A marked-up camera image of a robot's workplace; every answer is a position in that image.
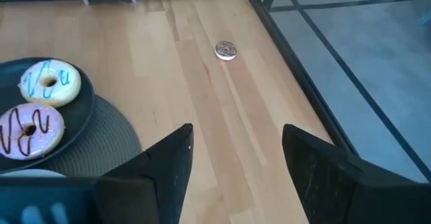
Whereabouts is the pink donut with dark stripes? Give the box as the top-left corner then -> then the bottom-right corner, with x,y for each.
0,102 -> 66,161

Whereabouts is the small brown sprinkled donut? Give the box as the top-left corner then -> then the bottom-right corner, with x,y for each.
214,40 -> 238,62

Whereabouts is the white donut with blue stripes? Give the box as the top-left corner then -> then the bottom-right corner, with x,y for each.
18,59 -> 82,109

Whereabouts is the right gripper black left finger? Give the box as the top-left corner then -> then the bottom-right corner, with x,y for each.
0,122 -> 195,224

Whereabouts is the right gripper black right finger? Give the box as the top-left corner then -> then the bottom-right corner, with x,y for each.
281,123 -> 431,224

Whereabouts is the black round plate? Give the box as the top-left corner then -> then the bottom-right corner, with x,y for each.
0,57 -> 96,174

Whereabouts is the grey round woven placemat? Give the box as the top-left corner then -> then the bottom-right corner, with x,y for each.
28,94 -> 142,178

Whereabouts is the grey round plate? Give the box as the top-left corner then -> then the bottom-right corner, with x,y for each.
0,168 -> 67,178

